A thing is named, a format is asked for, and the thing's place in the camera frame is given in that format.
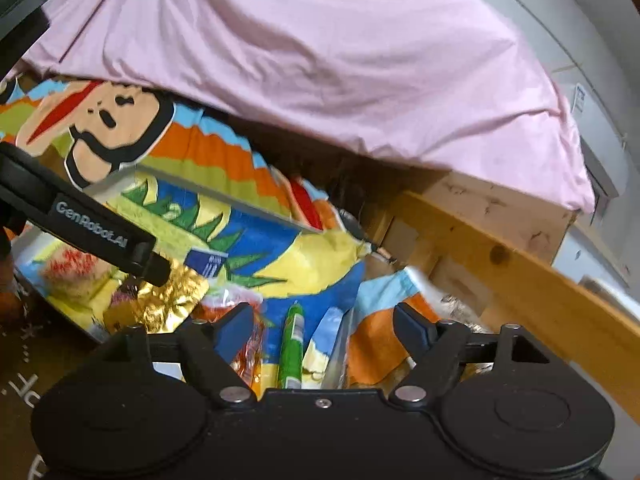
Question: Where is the dark grey object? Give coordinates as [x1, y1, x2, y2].
[0, 0, 52, 78]

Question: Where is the small red label snack packet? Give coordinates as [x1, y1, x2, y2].
[192, 290, 266, 398]

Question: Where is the blue and white packet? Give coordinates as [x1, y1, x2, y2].
[182, 247, 231, 276]

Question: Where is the silver patterned cloth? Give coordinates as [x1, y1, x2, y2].
[430, 295, 481, 331]

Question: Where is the gold foil packet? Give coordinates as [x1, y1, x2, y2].
[102, 260, 211, 333]

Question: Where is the printed monkey blanket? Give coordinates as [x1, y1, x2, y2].
[0, 77, 481, 480]

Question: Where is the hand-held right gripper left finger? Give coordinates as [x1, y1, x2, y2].
[102, 302, 258, 406]

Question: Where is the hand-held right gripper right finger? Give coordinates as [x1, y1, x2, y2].
[387, 302, 553, 406]

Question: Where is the white air conditioner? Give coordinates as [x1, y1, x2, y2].
[570, 82, 621, 226]

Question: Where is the pink bed sheet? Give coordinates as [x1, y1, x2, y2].
[2, 0, 596, 213]

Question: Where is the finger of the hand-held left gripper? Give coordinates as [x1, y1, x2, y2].
[125, 250, 173, 288]

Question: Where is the green stick packet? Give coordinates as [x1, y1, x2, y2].
[277, 301, 307, 391]

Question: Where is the white chest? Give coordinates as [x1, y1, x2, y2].
[580, 275, 640, 321]

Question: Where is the wooden cabinet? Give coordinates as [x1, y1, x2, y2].
[425, 170, 576, 266]

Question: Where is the metal tray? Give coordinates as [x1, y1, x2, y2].
[12, 160, 366, 391]

